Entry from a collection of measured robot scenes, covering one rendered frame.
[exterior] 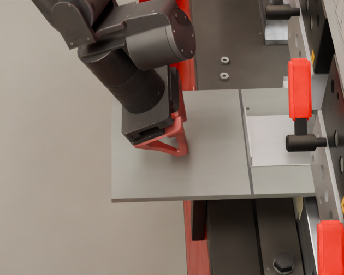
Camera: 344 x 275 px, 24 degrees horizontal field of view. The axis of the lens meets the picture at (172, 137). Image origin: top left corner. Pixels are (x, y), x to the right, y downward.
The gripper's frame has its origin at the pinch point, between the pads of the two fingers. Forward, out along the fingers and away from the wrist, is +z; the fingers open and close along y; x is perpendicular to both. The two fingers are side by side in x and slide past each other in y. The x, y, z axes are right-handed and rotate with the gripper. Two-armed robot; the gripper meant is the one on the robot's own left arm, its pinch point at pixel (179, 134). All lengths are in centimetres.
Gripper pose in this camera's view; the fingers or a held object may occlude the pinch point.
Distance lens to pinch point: 103.1
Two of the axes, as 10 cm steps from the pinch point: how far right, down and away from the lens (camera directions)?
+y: -0.3, -7.9, 6.2
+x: -8.8, 3.1, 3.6
